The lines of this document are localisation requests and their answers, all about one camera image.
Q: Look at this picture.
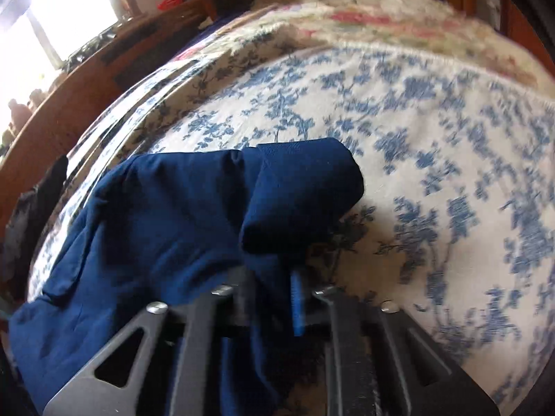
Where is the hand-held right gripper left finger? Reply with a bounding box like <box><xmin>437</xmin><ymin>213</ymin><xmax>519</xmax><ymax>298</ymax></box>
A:
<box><xmin>42</xmin><ymin>266</ymin><xmax>261</xmax><ymax>416</ymax></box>

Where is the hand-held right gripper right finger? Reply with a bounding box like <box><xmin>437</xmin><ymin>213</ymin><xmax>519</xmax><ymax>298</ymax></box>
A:
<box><xmin>290</xmin><ymin>269</ymin><xmax>499</xmax><ymax>416</ymax></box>

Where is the blue suit jacket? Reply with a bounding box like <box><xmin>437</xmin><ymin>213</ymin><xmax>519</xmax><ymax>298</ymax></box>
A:
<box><xmin>9</xmin><ymin>138</ymin><xmax>365</xmax><ymax>416</ymax></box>

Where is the bed with floral sheet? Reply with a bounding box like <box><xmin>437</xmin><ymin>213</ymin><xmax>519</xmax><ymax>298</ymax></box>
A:
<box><xmin>28</xmin><ymin>43</ymin><xmax>555</xmax><ymax>416</ymax></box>

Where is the black garment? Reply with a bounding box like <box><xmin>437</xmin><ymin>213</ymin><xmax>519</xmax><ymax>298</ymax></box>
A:
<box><xmin>0</xmin><ymin>156</ymin><xmax>70</xmax><ymax>304</ymax></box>

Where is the long wooden desk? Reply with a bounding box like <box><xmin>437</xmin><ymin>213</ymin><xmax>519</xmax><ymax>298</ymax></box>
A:
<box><xmin>0</xmin><ymin>0</ymin><xmax>217</xmax><ymax>226</ymax></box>

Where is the brown bottle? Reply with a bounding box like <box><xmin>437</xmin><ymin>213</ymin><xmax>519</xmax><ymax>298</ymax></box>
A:
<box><xmin>9</xmin><ymin>99</ymin><xmax>31</xmax><ymax>133</ymax></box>

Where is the black metal device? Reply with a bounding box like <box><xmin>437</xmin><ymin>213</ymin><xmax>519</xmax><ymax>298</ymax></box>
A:
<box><xmin>65</xmin><ymin>30</ymin><xmax>118</xmax><ymax>70</ymax></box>

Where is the pink floral quilt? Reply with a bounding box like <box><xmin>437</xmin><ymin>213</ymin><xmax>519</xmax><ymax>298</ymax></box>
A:
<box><xmin>182</xmin><ymin>0</ymin><xmax>547</xmax><ymax>83</ymax></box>

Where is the wood-framed window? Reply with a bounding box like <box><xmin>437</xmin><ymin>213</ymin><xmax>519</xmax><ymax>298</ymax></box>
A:
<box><xmin>0</xmin><ymin>0</ymin><xmax>135</xmax><ymax>109</ymax></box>

